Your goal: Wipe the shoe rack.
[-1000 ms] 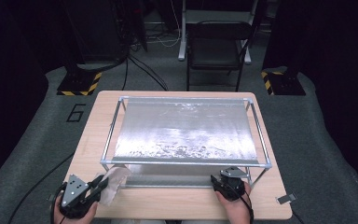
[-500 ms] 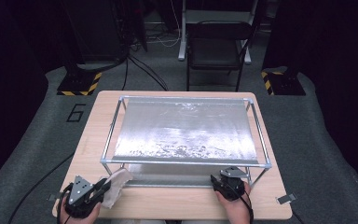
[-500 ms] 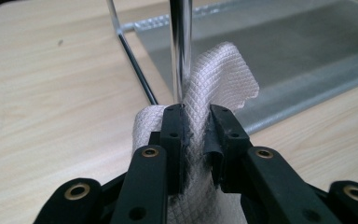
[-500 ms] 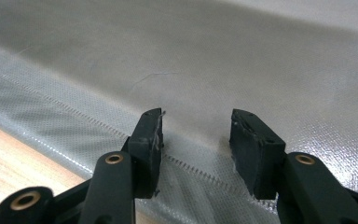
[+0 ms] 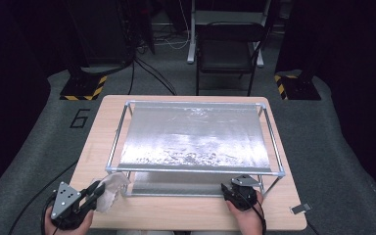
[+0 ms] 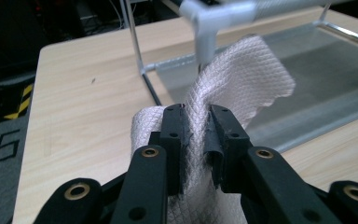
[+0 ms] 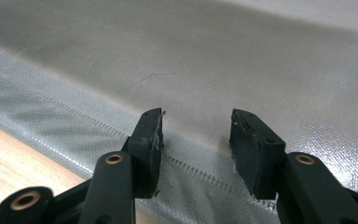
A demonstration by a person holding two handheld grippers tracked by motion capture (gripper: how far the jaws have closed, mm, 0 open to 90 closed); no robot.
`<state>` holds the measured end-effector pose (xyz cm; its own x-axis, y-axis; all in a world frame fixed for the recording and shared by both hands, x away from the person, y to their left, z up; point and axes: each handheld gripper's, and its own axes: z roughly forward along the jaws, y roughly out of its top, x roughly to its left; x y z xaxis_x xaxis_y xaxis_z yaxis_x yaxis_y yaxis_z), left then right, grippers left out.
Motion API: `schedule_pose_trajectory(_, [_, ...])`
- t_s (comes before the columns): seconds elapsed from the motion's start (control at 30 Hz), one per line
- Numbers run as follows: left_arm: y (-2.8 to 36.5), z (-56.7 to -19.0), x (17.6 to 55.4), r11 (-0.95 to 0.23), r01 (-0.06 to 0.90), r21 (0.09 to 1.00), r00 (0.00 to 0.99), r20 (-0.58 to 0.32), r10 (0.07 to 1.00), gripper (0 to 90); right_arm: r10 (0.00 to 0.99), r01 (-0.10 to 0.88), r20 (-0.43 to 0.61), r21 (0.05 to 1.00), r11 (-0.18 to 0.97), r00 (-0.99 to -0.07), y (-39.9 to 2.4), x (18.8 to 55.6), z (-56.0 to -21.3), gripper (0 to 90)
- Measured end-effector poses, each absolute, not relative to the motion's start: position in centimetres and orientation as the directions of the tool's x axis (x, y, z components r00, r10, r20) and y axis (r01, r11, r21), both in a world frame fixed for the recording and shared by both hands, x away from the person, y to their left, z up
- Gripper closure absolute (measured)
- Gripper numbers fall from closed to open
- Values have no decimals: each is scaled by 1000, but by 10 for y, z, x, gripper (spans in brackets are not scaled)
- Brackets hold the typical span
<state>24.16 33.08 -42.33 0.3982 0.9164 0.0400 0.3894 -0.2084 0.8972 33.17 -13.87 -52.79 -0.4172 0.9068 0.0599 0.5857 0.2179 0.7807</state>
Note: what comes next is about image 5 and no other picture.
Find left hand-held gripper cable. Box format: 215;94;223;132
40;192;61;235

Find person's right hand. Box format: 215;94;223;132
224;190;266;235

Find black yellow striped stand base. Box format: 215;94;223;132
273;73;322;102
59;73;108;102

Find person's left hand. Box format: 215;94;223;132
43;205;96;235

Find black folding chair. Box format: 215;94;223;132
186;0;272;69
195;21;269;97

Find silver metal frame rack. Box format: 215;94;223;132
105;100;287;199

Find right hand-held gripper cable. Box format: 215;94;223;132
239;187;268;235

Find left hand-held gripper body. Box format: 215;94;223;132
49;181;95;231

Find paired black floor cables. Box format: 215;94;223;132
135;58;178;96

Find grey tape piece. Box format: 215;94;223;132
290;203;312;215

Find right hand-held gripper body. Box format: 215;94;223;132
221;174;261;212

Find black equipment cabinet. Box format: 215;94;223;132
63;0;135;66

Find white cleaning cloth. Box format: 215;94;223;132
92;171;132;213

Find long black floor cable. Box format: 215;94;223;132
8;159;80;235

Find thin black floor cable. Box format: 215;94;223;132
128;60;137;96

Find hand-held gripper cable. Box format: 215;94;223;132
239;187;268;235
40;192;61;235

